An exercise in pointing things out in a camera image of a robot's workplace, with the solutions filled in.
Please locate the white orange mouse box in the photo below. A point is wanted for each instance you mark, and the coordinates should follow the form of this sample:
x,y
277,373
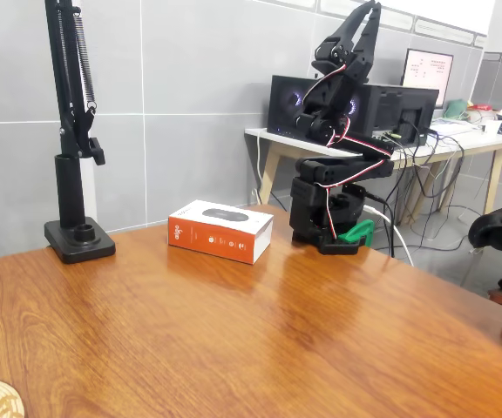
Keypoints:
x,y
216,237

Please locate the black computer case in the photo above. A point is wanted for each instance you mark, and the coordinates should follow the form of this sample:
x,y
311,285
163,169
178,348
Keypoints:
x,y
390,109

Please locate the computer monitor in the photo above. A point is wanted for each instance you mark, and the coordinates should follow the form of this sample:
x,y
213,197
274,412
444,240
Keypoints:
x,y
427,72

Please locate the white table wooden legs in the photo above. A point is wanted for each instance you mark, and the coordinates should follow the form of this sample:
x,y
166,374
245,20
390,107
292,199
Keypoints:
x,y
277,141

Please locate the green cloth bundle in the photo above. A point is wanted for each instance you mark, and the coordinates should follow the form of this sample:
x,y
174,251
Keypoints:
x,y
456,109

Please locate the green table clamp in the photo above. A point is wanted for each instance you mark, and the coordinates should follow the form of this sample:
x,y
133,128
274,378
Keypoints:
x,y
357,233

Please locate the black stand clamp base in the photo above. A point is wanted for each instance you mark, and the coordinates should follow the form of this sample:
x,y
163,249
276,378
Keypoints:
x,y
74,244

